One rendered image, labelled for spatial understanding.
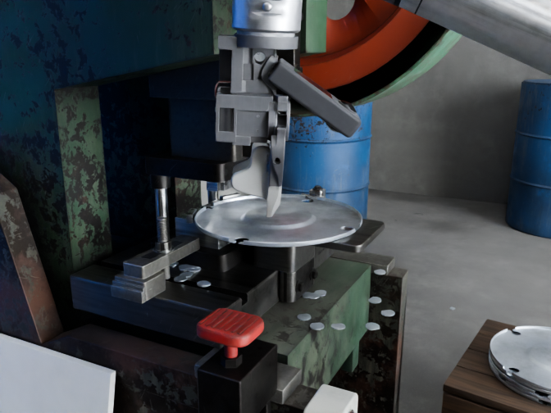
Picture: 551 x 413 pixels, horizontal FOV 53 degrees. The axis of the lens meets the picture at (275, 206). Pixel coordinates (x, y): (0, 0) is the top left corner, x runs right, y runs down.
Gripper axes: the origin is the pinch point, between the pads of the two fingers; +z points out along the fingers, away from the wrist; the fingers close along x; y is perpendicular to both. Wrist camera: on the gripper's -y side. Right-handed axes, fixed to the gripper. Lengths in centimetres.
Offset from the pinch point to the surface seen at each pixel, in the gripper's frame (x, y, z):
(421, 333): -122, -64, 94
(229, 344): 10.6, 4.6, 12.8
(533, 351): -44, -63, 49
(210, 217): -27.4, 10.3, 12.6
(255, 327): 8.5, 1.8, 11.8
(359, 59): -57, -18, -13
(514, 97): -312, -168, 29
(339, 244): -14.2, -10.7, 11.0
